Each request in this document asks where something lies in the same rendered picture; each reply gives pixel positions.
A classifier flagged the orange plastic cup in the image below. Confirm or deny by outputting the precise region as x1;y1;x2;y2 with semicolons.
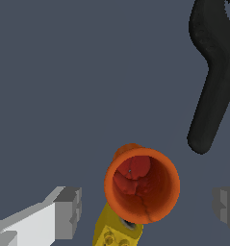
103;142;181;225

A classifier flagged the yellow toy block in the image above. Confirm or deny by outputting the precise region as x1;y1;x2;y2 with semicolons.
91;202;144;246

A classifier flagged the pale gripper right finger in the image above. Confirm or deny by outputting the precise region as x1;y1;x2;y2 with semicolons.
212;185;230;236

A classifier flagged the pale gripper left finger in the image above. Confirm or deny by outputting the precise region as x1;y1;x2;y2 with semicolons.
0;185;83;246

